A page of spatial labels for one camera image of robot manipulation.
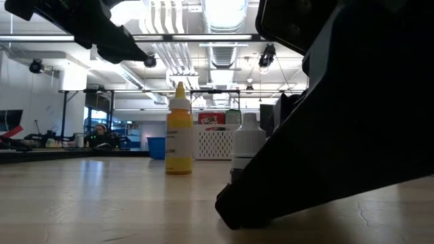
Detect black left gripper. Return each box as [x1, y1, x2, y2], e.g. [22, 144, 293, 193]
[3, 0, 149, 64]

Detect dark dropper bottle white cap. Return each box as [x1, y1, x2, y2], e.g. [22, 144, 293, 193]
[229, 113, 268, 186]

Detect red Froot Loops box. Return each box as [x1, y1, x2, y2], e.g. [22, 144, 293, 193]
[197, 112, 226, 125]

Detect black computer monitor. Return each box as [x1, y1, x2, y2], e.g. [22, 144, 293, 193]
[259, 103, 275, 136]

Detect green mini cereal box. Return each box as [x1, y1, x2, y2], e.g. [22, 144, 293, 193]
[224, 108, 243, 125]

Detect black rig crossbeam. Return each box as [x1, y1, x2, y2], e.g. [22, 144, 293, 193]
[0, 33, 262, 43]

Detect ceiling light strip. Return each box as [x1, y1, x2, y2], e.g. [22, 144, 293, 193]
[172, 34, 254, 41]
[0, 35, 75, 41]

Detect white perforated plastic basket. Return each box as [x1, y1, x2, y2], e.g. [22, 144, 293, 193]
[192, 123, 242, 161]

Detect person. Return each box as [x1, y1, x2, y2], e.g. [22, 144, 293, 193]
[83, 123, 132, 150]

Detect yellow food colouring bottle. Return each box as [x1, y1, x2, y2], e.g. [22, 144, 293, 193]
[164, 81, 195, 176]

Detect blue plastic tray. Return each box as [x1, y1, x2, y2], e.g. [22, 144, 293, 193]
[146, 136, 167, 161]

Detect dark flat monitor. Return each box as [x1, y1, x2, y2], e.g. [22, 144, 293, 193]
[0, 108, 24, 132]

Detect black workstation frame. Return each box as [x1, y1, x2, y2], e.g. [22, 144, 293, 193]
[58, 87, 306, 152]

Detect wide silver spiral duct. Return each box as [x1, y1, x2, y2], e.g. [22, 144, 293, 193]
[202, 0, 249, 109]

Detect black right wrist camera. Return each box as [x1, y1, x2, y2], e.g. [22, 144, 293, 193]
[254, 0, 340, 57]

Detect black aluminium table frame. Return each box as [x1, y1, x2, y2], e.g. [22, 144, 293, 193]
[0, 148, 152, 165]

